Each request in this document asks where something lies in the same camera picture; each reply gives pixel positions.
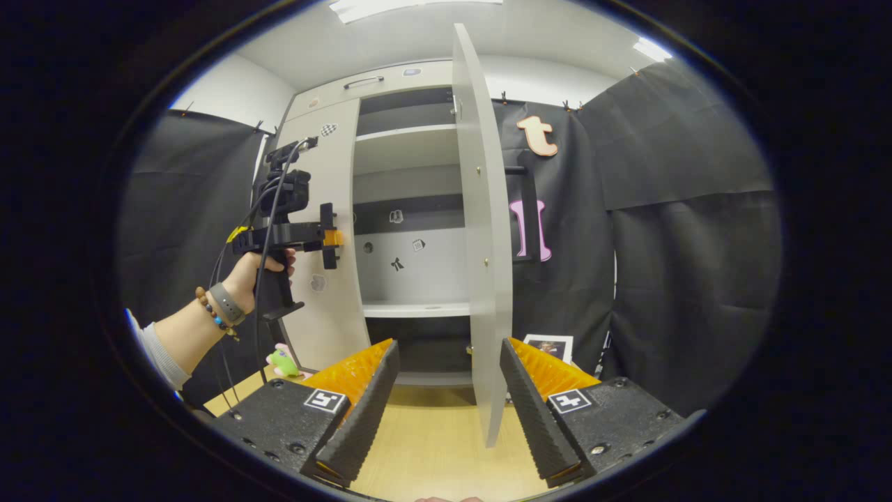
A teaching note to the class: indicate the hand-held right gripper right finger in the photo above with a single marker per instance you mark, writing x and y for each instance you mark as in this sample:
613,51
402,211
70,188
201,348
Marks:
540,425

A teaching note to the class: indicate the long ceiling light panel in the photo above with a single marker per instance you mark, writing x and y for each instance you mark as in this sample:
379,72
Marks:
411,7

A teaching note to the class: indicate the grey wristband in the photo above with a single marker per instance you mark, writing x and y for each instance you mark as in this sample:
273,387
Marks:
228,303

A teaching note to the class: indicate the green and pink toy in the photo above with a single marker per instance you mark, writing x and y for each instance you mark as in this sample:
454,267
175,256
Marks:
284,362

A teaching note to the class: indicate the white framed picture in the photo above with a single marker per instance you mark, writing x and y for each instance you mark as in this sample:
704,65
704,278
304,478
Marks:
550,347

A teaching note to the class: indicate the light grey shoe cabinet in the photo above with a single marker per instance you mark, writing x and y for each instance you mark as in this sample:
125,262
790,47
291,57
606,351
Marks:
435,279

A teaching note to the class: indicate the small ceiling light panel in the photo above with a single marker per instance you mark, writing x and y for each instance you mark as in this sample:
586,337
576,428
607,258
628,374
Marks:
651,50

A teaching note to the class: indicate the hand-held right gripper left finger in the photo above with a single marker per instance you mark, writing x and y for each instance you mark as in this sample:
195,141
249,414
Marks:
362,425

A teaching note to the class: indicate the light grey cabinet door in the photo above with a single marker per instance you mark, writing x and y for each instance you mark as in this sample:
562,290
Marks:
484,209
338,174

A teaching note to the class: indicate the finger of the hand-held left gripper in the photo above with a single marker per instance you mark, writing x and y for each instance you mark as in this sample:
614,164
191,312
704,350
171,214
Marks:
333,238

